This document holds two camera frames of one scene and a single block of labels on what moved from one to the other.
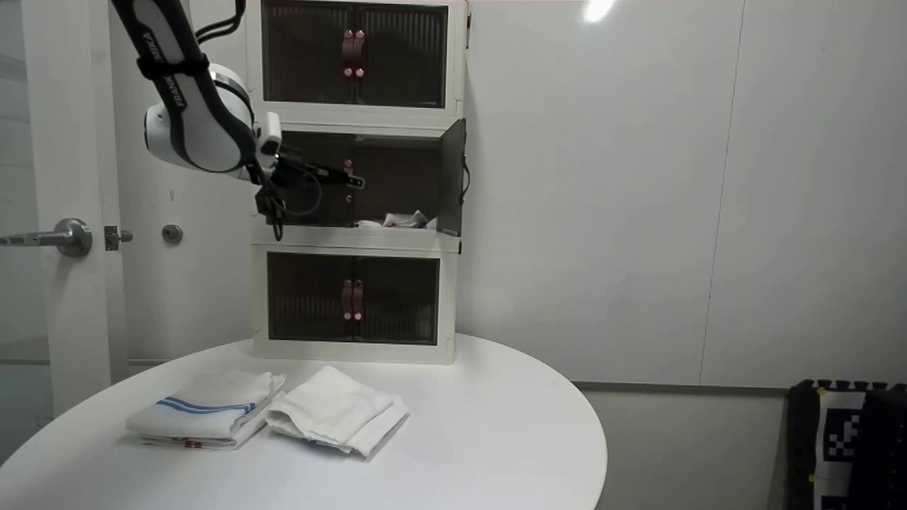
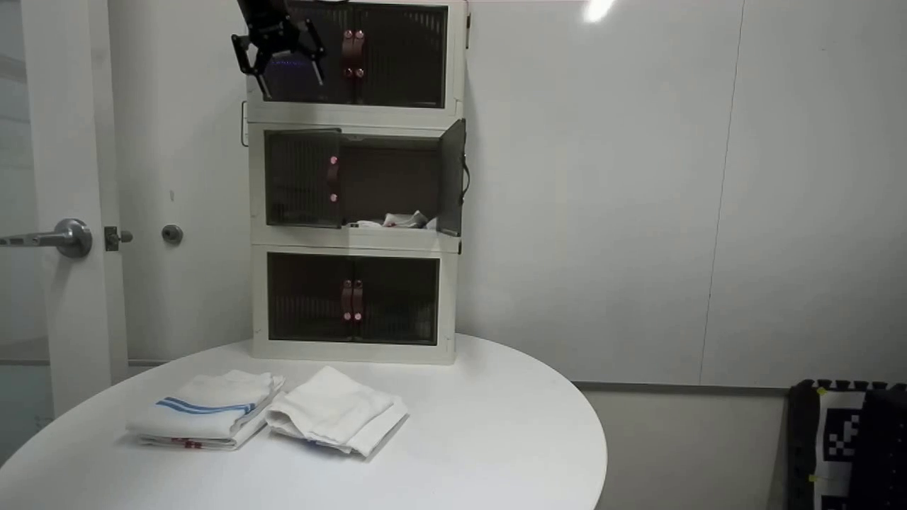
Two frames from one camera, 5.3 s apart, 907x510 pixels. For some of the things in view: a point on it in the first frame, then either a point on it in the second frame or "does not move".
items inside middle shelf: (415, 220) does not move
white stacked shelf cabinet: (374, 88) does not move
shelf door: (450, 176) does not move
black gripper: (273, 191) to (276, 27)
